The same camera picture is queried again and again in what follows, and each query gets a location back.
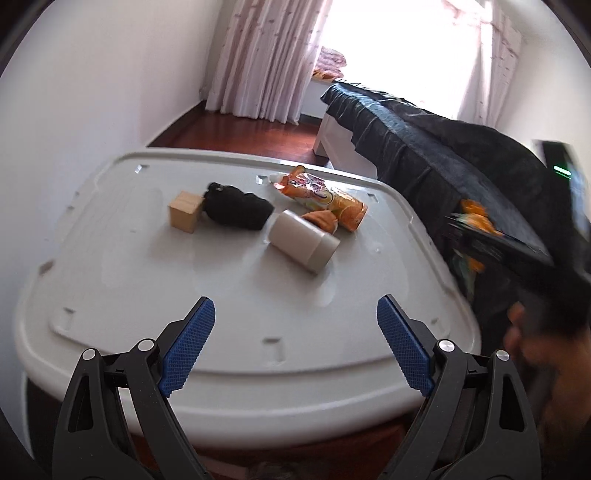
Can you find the pale patterned curtain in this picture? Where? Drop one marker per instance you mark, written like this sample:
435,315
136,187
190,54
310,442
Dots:
503,60
268,55

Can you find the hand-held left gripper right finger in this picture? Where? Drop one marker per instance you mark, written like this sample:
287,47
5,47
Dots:
405,344

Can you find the black cloth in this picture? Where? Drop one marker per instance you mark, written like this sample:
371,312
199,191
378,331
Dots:
238,207

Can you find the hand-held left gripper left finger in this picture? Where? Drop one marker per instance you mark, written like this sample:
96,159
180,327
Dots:
189,344

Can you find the orange printed snack bag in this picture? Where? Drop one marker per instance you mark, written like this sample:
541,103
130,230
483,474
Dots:
323,196

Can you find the white bed frame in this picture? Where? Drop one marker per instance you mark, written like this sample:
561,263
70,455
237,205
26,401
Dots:
339,147

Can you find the grey plastic storage box lid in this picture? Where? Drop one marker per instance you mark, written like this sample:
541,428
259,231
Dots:
184,286

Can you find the wooden block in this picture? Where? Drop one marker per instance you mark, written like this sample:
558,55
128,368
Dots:
184,213

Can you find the folded pink blankets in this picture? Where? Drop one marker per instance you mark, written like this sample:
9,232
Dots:
330,64

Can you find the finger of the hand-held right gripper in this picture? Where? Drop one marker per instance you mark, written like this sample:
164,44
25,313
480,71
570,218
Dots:
498,244

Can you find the brown bread bun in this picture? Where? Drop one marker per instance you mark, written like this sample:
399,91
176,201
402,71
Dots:
323,219

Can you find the orange blue printed packet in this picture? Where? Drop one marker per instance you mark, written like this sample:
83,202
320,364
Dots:
475,217

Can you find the person's right hand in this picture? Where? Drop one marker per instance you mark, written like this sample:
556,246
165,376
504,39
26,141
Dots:
554,369

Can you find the white cylindrical container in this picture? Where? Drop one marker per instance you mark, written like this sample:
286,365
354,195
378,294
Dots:
300,240

